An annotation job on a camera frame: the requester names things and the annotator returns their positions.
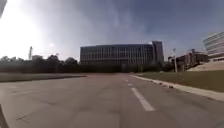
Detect large dark glass building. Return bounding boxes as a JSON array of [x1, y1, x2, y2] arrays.
[[79, 40, 165, 72]]

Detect grey asphalt road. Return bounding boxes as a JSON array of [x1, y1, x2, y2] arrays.
[[0, 72, 224, 128]]

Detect white dashed road line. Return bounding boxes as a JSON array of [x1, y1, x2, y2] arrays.
[[124, 78, 157, 113]]

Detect pale lamp pole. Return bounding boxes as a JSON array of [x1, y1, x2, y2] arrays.
[[172, 47, 179, 73]]

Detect row of dark trees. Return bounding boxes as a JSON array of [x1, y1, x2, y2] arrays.
[[0, 53, 174, 74]]

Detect pale concrete kerb strip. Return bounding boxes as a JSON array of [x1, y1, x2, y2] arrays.
[[130, 73, 224, 103]]

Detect brown low building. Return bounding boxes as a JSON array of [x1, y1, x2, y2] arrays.
[[168, 48, 210, 72]]

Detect grass lawn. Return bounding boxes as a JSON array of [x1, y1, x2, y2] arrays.
[[136, 69, 224, 94]]

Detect pale tower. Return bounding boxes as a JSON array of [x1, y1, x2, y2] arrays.
[[28, 45, 34, 61]]

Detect grass verge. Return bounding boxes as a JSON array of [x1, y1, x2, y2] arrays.
[[0, 72, 87, 84]]

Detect pale stone steps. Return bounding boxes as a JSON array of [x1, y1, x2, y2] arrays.
[[187, 60, 224, 72]]

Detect white curved building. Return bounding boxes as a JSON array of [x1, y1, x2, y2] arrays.
[[202, 31, 224, 62]]

